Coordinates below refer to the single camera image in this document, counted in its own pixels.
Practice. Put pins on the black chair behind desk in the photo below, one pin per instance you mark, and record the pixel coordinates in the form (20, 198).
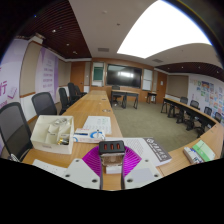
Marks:
(115, 87)

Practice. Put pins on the white printed paper sheet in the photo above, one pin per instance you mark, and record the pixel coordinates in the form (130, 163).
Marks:
(98, 124)

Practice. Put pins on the green-topped whiteboard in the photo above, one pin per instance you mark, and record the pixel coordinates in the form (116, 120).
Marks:
(98, 74)

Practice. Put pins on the white compartment organizer box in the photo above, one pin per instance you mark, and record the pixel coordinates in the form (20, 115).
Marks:
(50, 146)

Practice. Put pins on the small wooden side table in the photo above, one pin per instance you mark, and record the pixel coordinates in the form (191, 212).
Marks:
(151, 94)

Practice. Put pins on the white pack of markers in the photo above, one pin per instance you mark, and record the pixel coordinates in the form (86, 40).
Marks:
(192, 155)

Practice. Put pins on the purple wall banner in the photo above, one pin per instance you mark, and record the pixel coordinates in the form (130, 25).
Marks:
(46, 73)

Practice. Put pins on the green booklet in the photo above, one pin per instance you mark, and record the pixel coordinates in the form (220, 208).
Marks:
(204, 150)

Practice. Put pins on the row of black office chairs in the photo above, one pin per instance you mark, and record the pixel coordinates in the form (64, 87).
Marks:
(71, 93)

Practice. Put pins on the small wooden desk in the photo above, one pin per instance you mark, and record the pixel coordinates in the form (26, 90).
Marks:
(125, 92)

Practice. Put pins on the small white blue carton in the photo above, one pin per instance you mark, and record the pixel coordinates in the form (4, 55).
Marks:
(87, 136)

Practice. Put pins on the black clear charger block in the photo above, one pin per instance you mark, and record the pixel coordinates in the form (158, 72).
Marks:
(112, 147)

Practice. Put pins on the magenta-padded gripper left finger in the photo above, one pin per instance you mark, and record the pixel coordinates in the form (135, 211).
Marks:
(80, 173)

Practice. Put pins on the long curved wooden table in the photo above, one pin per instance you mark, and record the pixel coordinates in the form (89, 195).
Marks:
(181, 106)

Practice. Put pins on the colourful wall posters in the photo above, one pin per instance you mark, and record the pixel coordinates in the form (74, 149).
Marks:
(208, 96)

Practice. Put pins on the white power strip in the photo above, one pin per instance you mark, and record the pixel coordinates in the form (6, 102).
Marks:
(46, 165)

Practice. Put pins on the chairs along curved table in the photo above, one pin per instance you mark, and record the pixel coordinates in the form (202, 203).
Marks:
(195, 105)

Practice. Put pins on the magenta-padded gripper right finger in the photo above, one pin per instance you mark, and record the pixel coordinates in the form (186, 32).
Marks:
(143, 173)

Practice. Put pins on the large black mesh office chair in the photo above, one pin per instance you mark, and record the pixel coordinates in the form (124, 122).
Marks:
(13, 128)

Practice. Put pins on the plain whiteboard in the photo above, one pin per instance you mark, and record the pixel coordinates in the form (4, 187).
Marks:
(147, 79)

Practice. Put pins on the large black wall screen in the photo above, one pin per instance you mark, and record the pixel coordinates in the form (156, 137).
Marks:
(124, 76)

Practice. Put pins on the white book with dark spine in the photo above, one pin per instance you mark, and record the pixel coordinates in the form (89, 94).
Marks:
(148, 150)

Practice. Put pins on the bright ceiling light panel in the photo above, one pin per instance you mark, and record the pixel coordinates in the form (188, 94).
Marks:
(163, 30)

